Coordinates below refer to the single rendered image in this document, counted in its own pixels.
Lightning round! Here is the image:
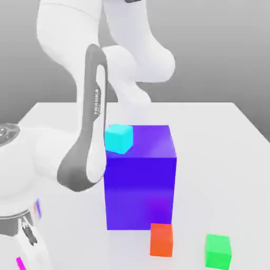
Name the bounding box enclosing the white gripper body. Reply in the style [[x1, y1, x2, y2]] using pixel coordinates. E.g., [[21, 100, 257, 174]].
[[18, 229, 53, 270]]

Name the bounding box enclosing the small magenta cube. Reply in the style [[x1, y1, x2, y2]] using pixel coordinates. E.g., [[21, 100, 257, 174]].
[[16, 256, 27, 270]]

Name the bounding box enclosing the small orange cube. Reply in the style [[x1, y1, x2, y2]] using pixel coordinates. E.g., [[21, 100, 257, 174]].
[[149, 223, 173, 258]]

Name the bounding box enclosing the small cyan cube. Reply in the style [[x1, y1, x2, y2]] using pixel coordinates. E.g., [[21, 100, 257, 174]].
[[104, 123, 134, 155]]

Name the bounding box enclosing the small green cube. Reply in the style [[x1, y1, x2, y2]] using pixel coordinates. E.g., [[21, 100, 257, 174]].
[[205, 234, 233, 270]]

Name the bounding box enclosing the large blue box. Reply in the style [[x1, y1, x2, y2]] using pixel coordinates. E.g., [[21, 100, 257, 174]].
[[103, 124, 177, 231]]

